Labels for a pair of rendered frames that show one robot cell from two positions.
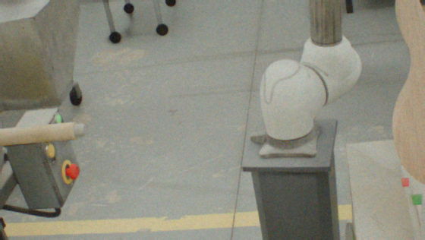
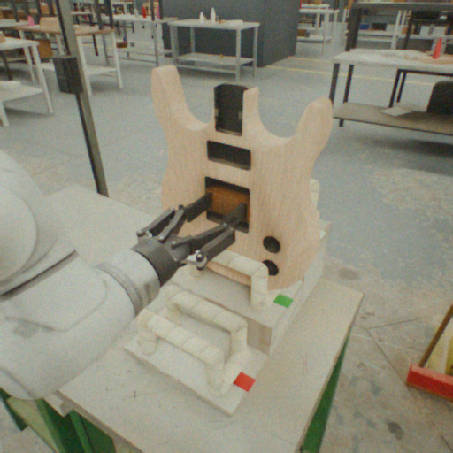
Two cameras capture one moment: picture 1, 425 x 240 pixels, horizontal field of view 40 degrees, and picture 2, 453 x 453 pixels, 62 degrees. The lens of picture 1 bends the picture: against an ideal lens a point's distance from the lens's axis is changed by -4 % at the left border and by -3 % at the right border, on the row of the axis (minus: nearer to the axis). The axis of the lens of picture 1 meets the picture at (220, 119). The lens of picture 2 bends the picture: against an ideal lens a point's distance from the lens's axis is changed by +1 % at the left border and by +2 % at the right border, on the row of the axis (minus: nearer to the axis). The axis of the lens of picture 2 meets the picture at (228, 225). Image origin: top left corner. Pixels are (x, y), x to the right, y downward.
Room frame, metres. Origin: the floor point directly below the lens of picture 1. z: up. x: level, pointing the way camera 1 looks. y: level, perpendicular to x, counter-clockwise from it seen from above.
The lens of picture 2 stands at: (1.42, -0.26, 1.59)
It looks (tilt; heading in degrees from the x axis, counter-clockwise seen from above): 33 degrees down; 200
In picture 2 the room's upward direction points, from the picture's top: straight up
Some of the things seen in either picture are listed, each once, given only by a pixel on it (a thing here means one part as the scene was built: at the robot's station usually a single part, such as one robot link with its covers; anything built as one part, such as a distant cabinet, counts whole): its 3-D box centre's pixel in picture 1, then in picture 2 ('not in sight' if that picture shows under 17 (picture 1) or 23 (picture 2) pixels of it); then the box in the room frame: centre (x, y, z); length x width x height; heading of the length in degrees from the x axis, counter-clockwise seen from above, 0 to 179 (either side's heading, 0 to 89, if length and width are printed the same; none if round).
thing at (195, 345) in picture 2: not in sight; (177, 335); (1.01, -0.51, 1.04); 0.20 x 0.03 x 0.03; 77
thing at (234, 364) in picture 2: not in sight; (232, 368); (1.00, -0.41, 0.96); 0.11 x 0.03 x 0.03; 168
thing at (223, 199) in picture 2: not in sight; (230, 202); (0.83, -0.47, 1.23); 0.10 x 0.03 x 0.05; 77
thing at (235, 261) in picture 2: not in sight; (224, 257); (0.86, -0.47, 1.12); 0.20 x 0.03 x 0.03; 77
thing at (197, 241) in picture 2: not in sight; (201, 241); (0.97, -0.47, 1.23); 0.11 x 0.01 x 0.04; 145
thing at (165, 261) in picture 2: not in sight; (161, 256); (1.02, -0.52, 1.23); 0.09 x 0.08 x 0.07; 167
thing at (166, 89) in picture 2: not in sight; (174, 96); (0.79, -0.59, 1.41); 0.07 x 0.04 x 0.10; 77
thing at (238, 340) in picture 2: not in sight; (238, 341); (0.95, -0.41, 0.99); 0.03 x 0.03 x 0.09
